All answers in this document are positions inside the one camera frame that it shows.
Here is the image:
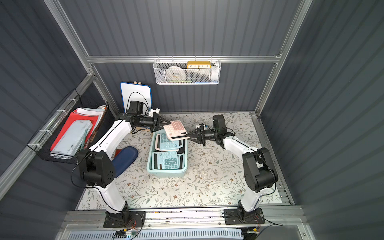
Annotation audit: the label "navy blue glasses case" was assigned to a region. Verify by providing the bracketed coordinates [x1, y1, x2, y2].
[112, 147, 139, 178]

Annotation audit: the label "white wire wall basket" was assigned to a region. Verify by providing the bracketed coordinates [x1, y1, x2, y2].
[153, 59, 222, 85]

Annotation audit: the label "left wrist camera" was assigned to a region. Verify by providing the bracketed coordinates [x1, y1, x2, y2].
[126, 101, 160, 117]

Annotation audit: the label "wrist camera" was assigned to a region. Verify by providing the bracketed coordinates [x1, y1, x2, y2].
[203, 115, 228, 135]
[126, 101, 160, 117]

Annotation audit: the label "mint green storage box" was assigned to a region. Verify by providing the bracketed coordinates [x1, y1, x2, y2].
[147, 130, 188, 178]

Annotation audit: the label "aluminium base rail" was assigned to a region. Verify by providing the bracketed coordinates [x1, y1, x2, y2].
[56, 206, 315, 240]

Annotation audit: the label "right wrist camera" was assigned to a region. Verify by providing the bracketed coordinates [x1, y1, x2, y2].
[203, 115, 228, 135]

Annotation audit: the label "black wire side basket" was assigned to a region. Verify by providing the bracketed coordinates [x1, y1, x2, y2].
[28, 92, 109, 164]

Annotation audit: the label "blue framed whiteboard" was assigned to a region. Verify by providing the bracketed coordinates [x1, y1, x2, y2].
[120, 82, 153, 115]

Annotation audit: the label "teal calculator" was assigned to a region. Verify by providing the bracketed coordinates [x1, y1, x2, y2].
[152, 151, 183, 171]

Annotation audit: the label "small red notebook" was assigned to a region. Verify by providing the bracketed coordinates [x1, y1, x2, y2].
[115, 149, 122, 158]

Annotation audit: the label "white tape roll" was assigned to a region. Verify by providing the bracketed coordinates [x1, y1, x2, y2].
[166, 66, 186, 81]

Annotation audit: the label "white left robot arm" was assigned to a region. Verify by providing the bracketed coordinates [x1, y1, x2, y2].
[78, 112, 171, 227]

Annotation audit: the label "light grey pencil case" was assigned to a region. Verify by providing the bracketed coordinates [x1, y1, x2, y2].
[50, 120, 93, 159]

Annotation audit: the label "black calculator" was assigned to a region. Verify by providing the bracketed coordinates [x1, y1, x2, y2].
[177, 149, 186, 170]

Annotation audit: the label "red folder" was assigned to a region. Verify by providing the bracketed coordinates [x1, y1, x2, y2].
[50, 109, 103, 156]

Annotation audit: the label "yellow clock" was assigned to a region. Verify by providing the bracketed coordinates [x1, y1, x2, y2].
[187, 60, 212, 70]

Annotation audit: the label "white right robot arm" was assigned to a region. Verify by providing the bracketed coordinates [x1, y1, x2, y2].
[187, 124, 279, 225]

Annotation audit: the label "white papers in basket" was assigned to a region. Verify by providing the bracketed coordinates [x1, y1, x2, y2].
[74, 105, 108, 135]

